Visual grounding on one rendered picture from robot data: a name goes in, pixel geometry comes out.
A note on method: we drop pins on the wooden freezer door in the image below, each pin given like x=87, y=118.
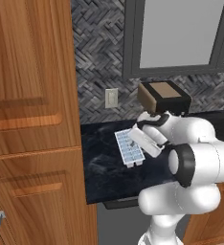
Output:
x=43, y=197

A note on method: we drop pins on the grey dishwasher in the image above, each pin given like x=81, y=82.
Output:
x=117, y=226

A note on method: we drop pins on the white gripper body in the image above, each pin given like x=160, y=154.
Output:
x=146, y=142

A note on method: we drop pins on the black and brown toaster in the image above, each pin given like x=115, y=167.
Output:
x=168, y=95

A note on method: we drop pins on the wooden fridge door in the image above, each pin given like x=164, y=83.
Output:
x=31, y=73

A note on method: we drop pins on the grey framed window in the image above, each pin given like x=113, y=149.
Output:
x=181, y=32

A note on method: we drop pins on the grey wall outlet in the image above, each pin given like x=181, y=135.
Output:
x=111, y=98

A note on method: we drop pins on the white ice cube tray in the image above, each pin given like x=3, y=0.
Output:
x=129, y=153

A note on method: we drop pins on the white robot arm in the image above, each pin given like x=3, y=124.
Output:
x=197, y=162

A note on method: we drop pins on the wooden base cupboard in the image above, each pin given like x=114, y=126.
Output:
x=212, y=220

